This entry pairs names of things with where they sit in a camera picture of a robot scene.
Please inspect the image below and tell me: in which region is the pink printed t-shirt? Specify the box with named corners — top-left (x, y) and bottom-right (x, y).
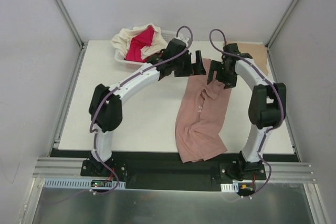
top-left (174, 58), bottom-right (234, 164)

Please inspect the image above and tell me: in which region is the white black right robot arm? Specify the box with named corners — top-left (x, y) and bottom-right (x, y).
top-left (207, 56), bottom-right (287, 179)

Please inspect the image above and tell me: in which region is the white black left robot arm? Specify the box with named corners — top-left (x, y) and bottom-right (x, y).
top-left (89, 49), bottom-right (206, 176)

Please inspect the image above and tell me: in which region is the white perforated plastic basket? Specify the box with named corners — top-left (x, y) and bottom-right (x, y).
top-left (111, 24), bottom-right (189, 69)

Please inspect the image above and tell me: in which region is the cream white shirt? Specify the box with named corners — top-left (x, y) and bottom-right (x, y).
top-left (111, 23), bottom-right (167, 63)

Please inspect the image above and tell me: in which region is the folded beige t-shirt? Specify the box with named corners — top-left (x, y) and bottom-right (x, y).
top-left (227, 40), bottom-right (269, 76)

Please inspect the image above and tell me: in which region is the magenta shirt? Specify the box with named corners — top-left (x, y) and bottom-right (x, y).
top-left (125, 26), bottom-right (154, 63)

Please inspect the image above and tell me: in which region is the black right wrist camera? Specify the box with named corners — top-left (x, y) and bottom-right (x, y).
top-left (223, 43), bottom-right (252, 59)

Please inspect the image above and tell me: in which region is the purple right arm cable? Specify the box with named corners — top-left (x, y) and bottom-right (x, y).
top-left (208, 28), bottom-right (286, 200)

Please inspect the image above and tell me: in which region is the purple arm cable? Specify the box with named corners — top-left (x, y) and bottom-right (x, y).
top-left (89, 26), bottom-right (195, 196)
top-left (208, 28), bottom-right (286, 200)

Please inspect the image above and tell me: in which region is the left aluminium frame post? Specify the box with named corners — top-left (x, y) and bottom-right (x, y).
top-left (39, 0), bottom-right (89, 49)

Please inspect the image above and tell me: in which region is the aluminium frame post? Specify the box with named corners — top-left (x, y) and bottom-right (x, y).
top-left (39, 0), bottom-right (89, 49)
top-left (266, 0), bottom-right (300, 50)

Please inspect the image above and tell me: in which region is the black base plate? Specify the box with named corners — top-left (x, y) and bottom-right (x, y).
top-left (49, 147), bottom-right (267, 190)

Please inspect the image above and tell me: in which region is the right white cable duct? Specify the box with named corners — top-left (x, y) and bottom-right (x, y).
top-left (220, 183), bottom-right (239, 193)

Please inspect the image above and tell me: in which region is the white cable duct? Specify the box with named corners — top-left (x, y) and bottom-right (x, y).
top-left (44, 178), bottom-right (126, 190)
top-left (220, 183), bottom-right (239, 193)

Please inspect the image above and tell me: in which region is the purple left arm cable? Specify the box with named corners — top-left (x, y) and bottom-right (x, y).
top-left (89, 26), bottom-right (195, 196)

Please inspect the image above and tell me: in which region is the right aluminium frame post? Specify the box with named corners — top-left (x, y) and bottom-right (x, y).
top-left (266, 0), bottom-right (300, 50)

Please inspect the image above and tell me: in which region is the aluminium front rail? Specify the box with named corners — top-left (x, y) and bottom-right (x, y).
top-left (33, 157), bottom-right (318, 184)

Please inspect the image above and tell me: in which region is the left white cable duct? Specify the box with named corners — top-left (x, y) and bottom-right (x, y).
top-left (44, 178), bottom-right (126, 190)

